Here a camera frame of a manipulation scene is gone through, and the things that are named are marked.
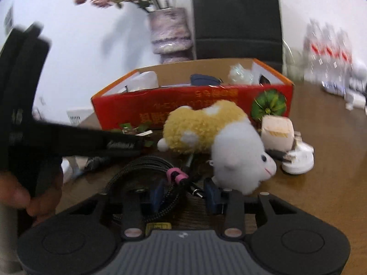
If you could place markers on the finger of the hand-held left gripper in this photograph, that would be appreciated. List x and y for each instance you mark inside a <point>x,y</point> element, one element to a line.
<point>86,143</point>

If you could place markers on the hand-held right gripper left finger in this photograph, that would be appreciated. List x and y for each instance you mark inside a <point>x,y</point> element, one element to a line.
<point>156,194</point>

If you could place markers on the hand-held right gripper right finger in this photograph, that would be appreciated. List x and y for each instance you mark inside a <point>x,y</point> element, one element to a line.
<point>211,197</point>

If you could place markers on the white charger plug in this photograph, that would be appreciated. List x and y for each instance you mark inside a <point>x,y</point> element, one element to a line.
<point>298,160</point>

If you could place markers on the red cardboard box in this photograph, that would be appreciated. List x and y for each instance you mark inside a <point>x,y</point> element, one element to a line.
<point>183,103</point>

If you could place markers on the person's left hand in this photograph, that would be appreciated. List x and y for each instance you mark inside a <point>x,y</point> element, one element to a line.
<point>13,193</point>

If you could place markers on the white slotted box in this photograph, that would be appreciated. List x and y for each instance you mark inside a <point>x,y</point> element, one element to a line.
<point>76,117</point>

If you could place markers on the green artificial leaves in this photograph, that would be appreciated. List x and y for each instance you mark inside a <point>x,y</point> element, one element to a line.
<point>134,130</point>

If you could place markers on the yellow white plush toy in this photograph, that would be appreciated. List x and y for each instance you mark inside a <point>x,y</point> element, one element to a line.
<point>218,137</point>

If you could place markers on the navy pouch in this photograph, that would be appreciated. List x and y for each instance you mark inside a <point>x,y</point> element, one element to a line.
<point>204,80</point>

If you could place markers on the crumpled clear plastic bag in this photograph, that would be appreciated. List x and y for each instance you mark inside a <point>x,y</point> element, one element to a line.
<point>240,74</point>

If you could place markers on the purple ribbed vase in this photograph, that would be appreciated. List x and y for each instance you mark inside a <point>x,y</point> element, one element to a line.
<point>170,33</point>

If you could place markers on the clear glass jar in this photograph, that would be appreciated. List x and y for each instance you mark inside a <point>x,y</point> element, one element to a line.
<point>293,63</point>

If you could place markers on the small white box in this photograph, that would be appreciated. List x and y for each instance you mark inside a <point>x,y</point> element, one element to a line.
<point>354,100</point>

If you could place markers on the black paper bag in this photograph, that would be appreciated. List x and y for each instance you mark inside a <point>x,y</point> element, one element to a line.
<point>235,20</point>

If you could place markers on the pack of water bottles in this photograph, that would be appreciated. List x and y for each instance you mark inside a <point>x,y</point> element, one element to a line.
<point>328,48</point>

